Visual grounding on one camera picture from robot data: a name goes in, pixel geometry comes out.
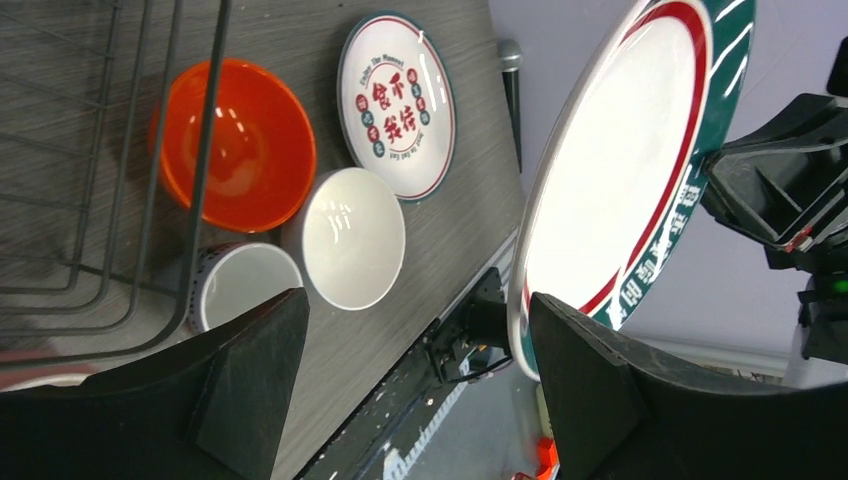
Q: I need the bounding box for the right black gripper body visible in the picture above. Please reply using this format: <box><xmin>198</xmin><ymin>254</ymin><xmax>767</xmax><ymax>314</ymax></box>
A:
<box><xmin>784</xmin><ymin>40</ymin><xmax>847</xmax><ymax>388</ymax></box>

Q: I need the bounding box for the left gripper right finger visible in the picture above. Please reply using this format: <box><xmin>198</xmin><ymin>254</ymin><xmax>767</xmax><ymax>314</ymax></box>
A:
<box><xmin>529</xmin><ymin>293</ymin><xmax>847</xmax><ymax>479</ymax></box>

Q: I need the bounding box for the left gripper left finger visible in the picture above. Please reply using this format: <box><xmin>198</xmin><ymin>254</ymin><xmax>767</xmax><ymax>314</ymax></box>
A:
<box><xmin>1</xmin><ymin>288</ymin><xmax>310</xmax><ymax>479</ymax></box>

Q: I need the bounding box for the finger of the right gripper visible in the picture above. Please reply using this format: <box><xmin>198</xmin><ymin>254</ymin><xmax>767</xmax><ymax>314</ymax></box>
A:
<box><xmin>718</xmin><ymin>93</ymin><xmax>847</xmax><ymax>159</ymax></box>
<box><xmin>702</xmin><ymin>152</ymin><xmax>847</xmax><ymax>272</ymax></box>

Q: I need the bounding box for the large green-rimmed plate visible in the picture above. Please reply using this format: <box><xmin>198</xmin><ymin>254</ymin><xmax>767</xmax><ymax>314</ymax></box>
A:
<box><xmin>507</xmin><ymin>1</ymin><xmax>756</xmax><ymax>379</ymax></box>

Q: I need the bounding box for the black wire dish rack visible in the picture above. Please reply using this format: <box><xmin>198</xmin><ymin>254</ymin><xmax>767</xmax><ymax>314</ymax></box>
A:
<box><xmin>1</xmin><ymin>1</ymin><xmax>233</xmax><ymax>371</ymax></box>

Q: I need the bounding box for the small plate with red characters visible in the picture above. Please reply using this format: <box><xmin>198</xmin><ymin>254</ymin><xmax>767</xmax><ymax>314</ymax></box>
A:
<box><xmin>336</xmin><ymin>11</ymin><xmax>458</xmax><ymax>203</ymax></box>

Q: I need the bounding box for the grey mug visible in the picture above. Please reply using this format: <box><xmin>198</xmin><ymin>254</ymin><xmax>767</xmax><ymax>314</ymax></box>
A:
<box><xmin>186</xmin><ymin>242</ymin><xmax>304</xmax><ymax>334</ymax></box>

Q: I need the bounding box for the pink mug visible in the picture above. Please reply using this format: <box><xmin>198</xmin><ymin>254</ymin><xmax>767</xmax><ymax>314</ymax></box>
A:
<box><xmin>1</xmin><ymin>350</ymin><xmax>97</xmax><ymax>392</ymax></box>

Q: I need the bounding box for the white bowl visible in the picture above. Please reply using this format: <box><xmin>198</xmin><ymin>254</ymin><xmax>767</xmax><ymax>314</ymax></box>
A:
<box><xmin>281</xmin><ymin>167</ymin><xmax>406</xmax><ymax>311</ymax></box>

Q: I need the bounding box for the orange bowl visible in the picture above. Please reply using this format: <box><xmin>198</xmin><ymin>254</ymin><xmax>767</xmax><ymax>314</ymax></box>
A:
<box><xmin>147</xmin><ymin>58</ymin><xmax>317</xmax><ymax>233</ymax></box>

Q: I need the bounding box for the black handheld microphone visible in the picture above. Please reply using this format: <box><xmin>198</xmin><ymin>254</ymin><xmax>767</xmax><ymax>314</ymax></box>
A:
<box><xmin>497</xmin><ymin>39</ymin><xmax>523</xmax><ymax>172</ymax></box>

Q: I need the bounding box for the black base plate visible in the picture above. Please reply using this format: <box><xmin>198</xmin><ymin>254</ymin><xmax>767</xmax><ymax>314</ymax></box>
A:
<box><xmin>296</xmin><ymin>233</ymin><xmax>517</xmax><ymax>479</ymax></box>

